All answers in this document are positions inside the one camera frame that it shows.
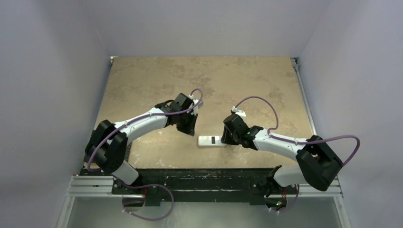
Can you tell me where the red white remote control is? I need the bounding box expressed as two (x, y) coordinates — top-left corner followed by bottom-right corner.
(198, 135), (226, 147)

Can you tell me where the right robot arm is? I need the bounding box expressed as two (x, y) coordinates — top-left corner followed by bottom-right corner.
(221, 114), (343, 193)

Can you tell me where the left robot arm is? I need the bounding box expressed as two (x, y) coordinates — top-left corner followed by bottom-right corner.
(85, 93), (203, 194)

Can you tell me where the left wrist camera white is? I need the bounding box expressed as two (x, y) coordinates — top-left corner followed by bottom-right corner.
(188, 95), (203, 115)

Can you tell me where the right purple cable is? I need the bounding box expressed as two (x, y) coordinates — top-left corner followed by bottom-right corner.
(233, 96), (361, 215)

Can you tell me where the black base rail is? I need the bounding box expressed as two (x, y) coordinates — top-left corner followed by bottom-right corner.
(78, 168), (316, 207)

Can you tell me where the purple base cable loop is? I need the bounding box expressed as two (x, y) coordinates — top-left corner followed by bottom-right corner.
(122, 182), (175, 221)

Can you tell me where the aluminium frame rail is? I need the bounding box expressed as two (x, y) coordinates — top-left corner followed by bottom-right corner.
(67, 176), (113, 197)

